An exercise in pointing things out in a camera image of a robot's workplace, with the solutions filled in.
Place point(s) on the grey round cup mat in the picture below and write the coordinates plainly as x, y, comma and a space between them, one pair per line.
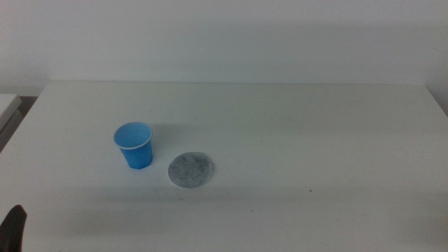
190, 170

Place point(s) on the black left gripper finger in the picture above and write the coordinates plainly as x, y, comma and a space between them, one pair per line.
12, 229

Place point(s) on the blue plastic cup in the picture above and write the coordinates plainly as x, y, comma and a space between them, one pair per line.
136, 155

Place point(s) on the white side table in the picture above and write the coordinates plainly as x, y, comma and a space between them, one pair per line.
6, 105

